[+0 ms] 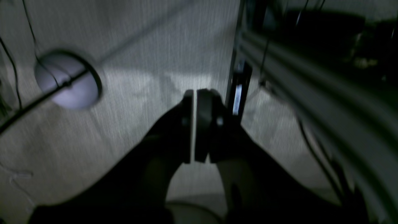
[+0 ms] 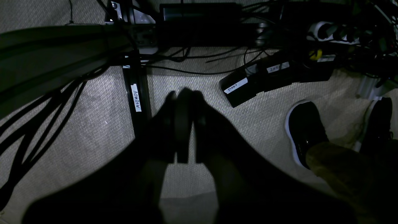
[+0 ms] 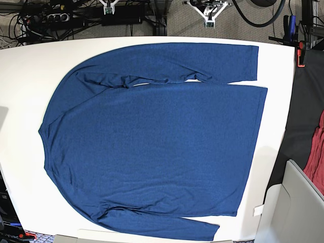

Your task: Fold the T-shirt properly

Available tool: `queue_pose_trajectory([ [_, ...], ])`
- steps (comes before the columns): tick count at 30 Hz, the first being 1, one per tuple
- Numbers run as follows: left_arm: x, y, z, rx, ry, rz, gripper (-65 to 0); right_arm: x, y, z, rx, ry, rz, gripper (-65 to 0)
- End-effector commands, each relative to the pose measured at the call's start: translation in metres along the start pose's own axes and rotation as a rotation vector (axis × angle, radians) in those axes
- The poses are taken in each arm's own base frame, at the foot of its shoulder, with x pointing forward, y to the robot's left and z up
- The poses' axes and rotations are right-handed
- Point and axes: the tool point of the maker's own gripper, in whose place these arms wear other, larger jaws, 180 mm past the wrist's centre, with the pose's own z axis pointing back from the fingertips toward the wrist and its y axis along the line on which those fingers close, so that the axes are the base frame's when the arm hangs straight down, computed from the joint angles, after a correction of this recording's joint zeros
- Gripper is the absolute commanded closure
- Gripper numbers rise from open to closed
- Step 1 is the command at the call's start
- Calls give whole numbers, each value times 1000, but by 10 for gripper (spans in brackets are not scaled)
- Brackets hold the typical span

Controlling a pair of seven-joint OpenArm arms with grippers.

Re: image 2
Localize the olive trouser leg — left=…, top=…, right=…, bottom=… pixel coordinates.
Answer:
left=305, top=139, right=398, bottom=224

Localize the black right shoe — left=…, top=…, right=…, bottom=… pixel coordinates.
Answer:
left=360, top=97, right=393, bottom=155

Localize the black foot pedal labelled START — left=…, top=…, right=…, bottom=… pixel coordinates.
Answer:
left=219, top=69, right=264, bottom=108

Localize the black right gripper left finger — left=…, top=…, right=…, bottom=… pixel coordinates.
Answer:
left=22, top=91, right=177, bottom=224

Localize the black power supply box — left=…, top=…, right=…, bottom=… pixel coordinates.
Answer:
left=155, top=2, right=261, bottom=47

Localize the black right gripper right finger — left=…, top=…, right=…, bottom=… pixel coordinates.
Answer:
left=191, top=91, right=357, bottom=224

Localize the black aluminium frame leg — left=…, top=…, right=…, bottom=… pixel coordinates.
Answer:
left=122, top=52, right=152, bottom=138

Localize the black and white left shoe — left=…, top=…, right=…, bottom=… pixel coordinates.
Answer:
left=285, top=100, right=329, bottom=169

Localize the black foot pedal behind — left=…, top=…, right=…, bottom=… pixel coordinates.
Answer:
left=251, top=51, right=336, bottom=92

